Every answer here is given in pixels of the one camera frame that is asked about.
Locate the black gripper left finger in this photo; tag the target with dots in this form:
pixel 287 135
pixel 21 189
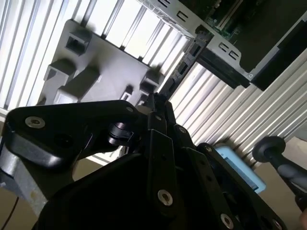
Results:
pixel 60 122

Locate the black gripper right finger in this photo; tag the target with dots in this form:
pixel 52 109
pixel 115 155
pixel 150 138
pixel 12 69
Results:
pixel 204 167

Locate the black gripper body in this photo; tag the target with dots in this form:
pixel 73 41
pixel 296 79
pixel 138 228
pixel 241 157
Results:
pixel 108 191

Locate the RAM stick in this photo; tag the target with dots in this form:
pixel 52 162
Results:
pixel 193 51

